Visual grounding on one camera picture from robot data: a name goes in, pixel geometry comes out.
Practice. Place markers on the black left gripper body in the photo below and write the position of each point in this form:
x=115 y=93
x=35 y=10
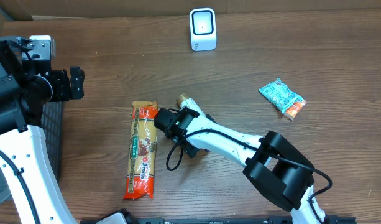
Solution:
x=74 y=83

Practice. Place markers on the white tube with gold cap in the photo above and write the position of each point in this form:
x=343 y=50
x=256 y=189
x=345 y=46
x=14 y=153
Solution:
x=191 y=105

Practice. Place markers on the orange spaghetti packet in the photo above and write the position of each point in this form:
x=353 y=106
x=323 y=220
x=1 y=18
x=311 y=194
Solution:
x=142 y=150

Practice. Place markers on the green wet wipes packet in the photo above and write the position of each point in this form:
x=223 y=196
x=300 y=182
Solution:
x=279 y=94

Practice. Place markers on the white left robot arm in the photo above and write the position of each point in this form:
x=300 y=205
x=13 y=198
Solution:
x=27 y=83

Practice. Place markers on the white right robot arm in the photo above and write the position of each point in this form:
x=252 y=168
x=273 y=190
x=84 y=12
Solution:
x=280 y=173

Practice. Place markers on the grey mesh plastic basket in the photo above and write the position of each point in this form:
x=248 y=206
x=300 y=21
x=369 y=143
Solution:
x=52 y=122

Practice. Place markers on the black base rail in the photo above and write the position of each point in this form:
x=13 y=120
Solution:
x=126 y=217

